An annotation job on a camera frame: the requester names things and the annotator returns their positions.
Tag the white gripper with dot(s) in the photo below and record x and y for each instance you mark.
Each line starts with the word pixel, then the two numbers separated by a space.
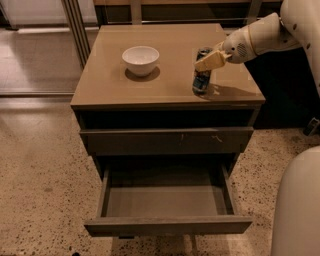
pixel 236 48

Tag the redbull can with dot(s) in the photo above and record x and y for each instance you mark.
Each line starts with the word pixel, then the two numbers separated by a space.
pixel 201 79

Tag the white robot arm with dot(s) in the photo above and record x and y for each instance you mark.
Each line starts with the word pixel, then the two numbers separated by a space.
pixel 296 225

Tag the closed top drawer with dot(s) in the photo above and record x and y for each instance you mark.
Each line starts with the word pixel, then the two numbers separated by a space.
pixel 166 141

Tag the brown drawer cabinet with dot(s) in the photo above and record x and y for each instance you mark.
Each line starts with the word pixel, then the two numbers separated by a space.
pixel 110 97

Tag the open middle drawer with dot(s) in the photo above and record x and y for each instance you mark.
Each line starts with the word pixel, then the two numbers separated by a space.
pixel 177 200

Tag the white ceramic bowl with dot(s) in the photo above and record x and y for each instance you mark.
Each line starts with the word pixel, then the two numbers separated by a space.
pixel 140 60

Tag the small dark floor object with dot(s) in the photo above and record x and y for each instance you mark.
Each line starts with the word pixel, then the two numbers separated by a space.
pixel 312 127

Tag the metal shelf frame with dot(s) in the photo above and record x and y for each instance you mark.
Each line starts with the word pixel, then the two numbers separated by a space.
pixel 230 14

